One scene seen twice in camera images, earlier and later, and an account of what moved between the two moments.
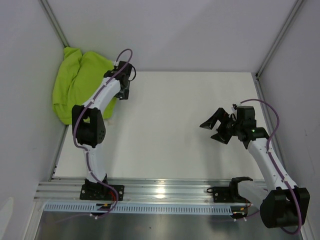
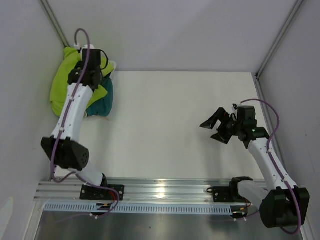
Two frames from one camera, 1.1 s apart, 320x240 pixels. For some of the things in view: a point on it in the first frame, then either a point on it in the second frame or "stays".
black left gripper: [123, 95] to [101, 71]
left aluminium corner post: [50, 13] stays
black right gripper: [219, 115] stays
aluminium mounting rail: [136, 190] stays
